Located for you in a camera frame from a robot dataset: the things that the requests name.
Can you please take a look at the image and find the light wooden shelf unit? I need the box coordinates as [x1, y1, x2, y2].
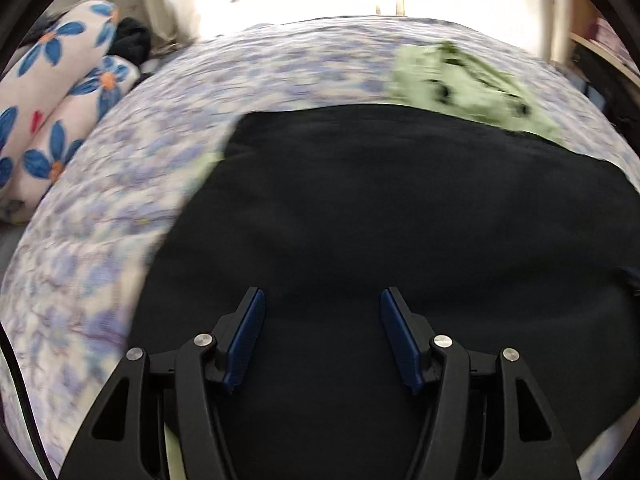
[570, 0, 639, 87]

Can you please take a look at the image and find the black clothes pile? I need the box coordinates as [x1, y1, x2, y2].
[107, 18, 152, 67]

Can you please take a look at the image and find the purple cat print blanket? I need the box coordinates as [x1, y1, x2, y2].
[1, 16, 639, 468]

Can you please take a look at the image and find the small flower print pillow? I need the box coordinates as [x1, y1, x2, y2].
[1, 55, 140, 224]

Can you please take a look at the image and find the green and black hooded jacket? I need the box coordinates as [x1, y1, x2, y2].
[130, 104, 639, 479]

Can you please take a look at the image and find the large flower print pillow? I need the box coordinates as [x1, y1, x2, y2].
[1, 0, 118, 188]

